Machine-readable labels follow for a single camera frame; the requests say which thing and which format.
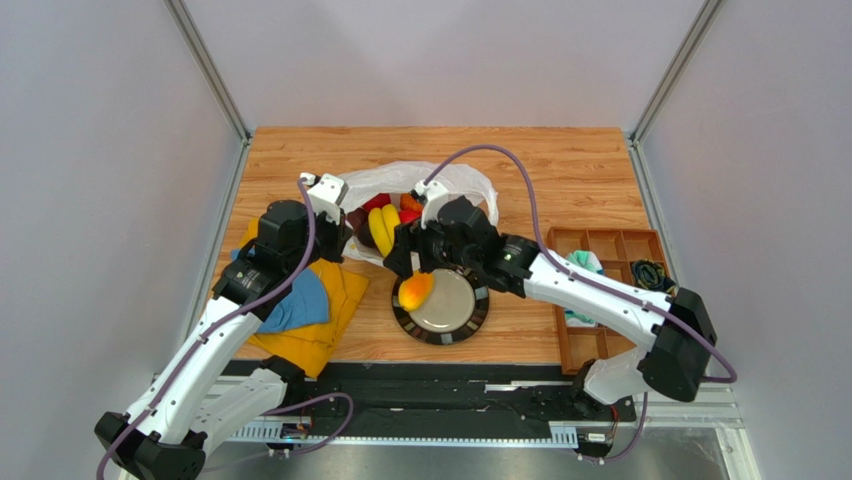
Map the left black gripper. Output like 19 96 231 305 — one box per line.
286 205 354 277

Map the red apple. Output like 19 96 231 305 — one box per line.
398 210 422 224
362 193 392 213

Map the yellow banana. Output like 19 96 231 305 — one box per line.
368 204 401 257

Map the orange toy pumpkin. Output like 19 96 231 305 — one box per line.
399 193 423 212

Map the yellow orange mango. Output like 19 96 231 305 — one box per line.
397 272 435 312

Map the white plastic bag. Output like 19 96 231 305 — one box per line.
340 161 500 226

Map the dark purple fruit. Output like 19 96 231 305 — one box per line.
346 208 369 233

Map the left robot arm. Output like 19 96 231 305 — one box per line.
94 199 354 479

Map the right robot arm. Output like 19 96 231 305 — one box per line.
383 197 715 404

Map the black round plate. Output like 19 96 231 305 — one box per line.
391 268 490 346

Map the blue cloth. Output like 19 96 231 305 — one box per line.
256 268 330 334

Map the yellow cloth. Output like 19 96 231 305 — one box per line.
237 259 369 378

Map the teal sock lower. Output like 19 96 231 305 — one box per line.
564 309 597 328

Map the teal sock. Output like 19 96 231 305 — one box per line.
567 250 604 275
564 309 597 328

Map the teal sock upper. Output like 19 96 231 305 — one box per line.
567 250 604 275

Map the wooden compartment tray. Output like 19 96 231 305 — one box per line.
546 227 673 375

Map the dark patterned sock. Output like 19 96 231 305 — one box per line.
630 259 677 294

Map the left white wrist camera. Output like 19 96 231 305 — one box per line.
299 172 349 225

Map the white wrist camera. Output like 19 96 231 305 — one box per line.
412 181 450 229
299 172 349 225

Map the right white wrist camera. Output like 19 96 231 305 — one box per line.
412 181 450 229

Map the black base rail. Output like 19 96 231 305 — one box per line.
212 360 640 461

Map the left aluminium frame post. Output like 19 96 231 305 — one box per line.
164 0 252 145

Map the aluminium frame post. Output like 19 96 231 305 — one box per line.
629 0 726 146
164 0 252 145

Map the right aluminium frame post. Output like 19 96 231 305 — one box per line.
629 0 726 146

